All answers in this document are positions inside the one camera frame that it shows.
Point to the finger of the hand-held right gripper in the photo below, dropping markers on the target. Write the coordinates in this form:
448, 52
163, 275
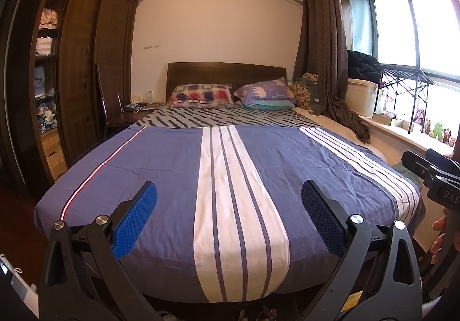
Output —
445, 163
420, 168

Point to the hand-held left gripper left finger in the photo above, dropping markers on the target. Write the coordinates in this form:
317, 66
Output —
138, 220

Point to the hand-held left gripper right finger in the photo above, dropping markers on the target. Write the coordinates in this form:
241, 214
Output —
323, 220

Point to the person's right hand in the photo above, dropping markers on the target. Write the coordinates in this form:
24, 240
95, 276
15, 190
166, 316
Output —
439, 231

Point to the dark green cloth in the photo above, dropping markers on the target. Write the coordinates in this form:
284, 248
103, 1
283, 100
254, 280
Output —
408, 172

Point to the brown plush toy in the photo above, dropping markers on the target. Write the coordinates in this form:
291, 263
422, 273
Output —
447, 136

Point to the green frog plush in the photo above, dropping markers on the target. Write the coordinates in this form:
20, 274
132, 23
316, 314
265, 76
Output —
438, 130

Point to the brown monkey plush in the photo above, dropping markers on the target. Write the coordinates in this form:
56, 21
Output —
419, 116

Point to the blue white striped blanket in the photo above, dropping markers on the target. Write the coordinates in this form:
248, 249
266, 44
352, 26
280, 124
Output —
161, 163

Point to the white storage box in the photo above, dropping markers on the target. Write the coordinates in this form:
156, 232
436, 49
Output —
361, 96

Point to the black folding table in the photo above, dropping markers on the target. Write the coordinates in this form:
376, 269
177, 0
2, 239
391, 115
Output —
406, 71

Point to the black padded jacket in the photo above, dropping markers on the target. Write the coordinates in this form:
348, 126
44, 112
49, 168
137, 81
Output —
361, 64

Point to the teal pillow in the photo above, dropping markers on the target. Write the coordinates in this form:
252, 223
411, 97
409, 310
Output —
273, 105

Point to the brown patterned cushion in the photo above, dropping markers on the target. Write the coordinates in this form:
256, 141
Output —
302, 94

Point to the grey zigzag bed sheet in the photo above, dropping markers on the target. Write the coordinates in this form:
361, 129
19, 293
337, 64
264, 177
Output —
215, 116

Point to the plaid pillow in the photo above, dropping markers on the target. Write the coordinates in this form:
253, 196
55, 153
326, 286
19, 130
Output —
201, 94

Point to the purple elephant print pillow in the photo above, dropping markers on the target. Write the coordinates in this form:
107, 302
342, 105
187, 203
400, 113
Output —
266, 91

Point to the dark wooden wardrobe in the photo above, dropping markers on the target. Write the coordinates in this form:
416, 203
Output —
79, 73

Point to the teal roller blind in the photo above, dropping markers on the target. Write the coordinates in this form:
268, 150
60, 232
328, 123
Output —
361, 19

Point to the brown curtain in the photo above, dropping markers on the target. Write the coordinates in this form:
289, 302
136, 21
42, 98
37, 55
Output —
320, 37

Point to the dark wooden headboard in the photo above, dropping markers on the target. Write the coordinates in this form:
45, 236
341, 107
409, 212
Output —
222, 73

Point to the metal frame chair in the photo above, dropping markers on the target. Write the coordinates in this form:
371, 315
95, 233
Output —
100, 91

